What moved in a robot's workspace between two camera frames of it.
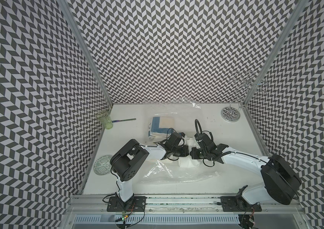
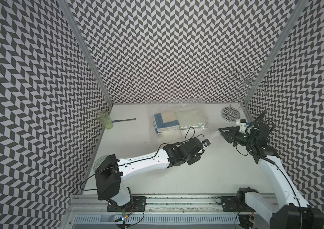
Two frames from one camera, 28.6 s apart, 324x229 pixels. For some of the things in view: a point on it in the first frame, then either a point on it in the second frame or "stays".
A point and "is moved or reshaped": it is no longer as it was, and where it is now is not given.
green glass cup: x=103 y=116 stays
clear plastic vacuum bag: x=173 y=126 is moved or reshaped
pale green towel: x=191 y=142 is moved or reshaped
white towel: x=187 y=161 is moved or reshaped
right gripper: x=194 y=154 → x=229 y=136
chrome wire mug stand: x=247 y=83 stays
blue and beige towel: x=159 y=126 is moved or reshaped
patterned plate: x=102 y=165 stays
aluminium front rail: x=83 y=204 stays
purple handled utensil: x=123 y=119 stays
